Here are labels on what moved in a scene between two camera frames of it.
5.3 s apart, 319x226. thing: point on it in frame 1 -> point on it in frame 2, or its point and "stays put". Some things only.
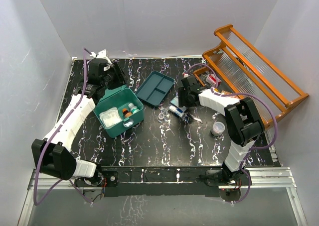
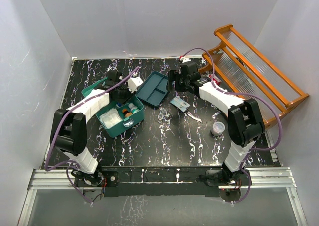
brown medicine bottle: x=126 y=113 stays put
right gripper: x=182 y=102 -> x=174 y=75
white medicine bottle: x=133 y=109 stays put
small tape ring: x=159 y=115 stays put
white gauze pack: x=110 y=117 stays put
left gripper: x=120 y=78 -> x=129 y=94
